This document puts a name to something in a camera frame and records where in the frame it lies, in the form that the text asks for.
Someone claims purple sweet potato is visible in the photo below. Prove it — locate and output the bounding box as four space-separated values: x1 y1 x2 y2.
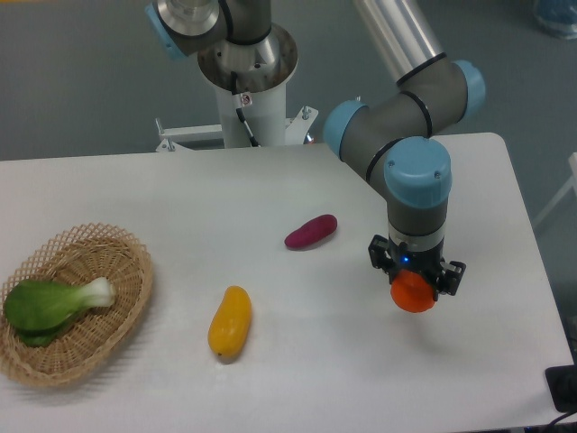
284 214 338 250

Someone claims yellow mango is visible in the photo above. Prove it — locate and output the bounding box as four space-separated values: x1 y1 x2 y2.
207 286 252 361

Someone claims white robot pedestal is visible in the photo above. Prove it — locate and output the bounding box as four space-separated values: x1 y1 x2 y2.
154 23 320 152

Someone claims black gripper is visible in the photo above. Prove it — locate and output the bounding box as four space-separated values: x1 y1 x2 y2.
368 235 466 301

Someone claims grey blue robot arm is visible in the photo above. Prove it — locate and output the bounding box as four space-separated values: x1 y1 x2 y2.
145 1 486 312

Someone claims green bok choy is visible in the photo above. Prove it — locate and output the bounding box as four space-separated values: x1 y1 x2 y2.
4 277 116 347

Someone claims black device at table edge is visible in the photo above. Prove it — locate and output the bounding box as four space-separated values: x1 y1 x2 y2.
545 364 576 412

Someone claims woven wicker basket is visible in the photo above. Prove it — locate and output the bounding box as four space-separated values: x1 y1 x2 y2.
1 223 153 387

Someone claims orange fruit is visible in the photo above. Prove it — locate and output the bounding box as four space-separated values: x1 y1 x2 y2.
390 270 435 313

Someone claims white frame at right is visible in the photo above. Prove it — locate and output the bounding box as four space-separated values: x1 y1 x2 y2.
532 152 576 232

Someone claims blue bag in corner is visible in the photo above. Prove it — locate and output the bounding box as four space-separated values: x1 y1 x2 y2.
533 0 576 40

